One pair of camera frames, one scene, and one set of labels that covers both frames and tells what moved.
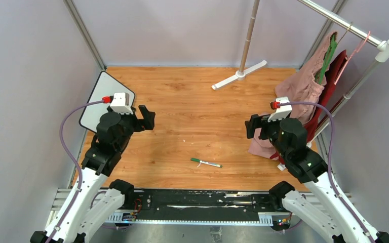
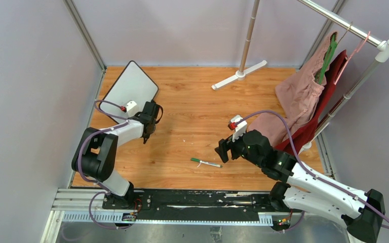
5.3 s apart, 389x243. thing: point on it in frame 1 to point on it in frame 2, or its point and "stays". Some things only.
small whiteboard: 105,85 to 134,84
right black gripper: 257,121 to 224,145
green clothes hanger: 323,66 stays
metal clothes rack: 383,53 stays
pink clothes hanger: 357,49 stays
